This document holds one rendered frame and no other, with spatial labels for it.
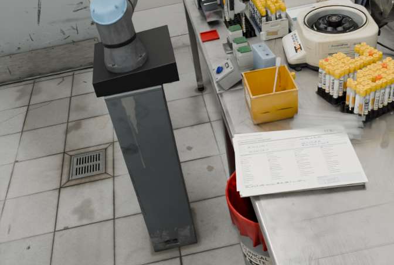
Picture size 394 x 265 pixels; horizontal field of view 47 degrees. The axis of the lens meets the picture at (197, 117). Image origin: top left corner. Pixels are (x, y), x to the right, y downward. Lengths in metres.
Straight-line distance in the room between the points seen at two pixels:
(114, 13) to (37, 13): 1.98
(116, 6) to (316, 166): 0.77
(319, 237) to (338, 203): 0.11
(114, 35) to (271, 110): 0.55
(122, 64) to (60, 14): 1.91
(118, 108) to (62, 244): 0.96
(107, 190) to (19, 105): 1.20
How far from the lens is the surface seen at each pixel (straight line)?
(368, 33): 1.51
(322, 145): 1.22
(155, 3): 3.40
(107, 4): 1.47
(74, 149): 2.82
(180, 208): 1.94
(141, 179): 1.80
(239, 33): 1.64
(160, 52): 1.58
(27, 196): 2.66
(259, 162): 1.17
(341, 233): 1.05
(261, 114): 1.29
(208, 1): 1.93
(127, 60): 1.51
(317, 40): 1.47
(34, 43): 3.51
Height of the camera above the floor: 1.71
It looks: 38 degrees down
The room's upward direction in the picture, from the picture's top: 10 degrees counter-clockwise
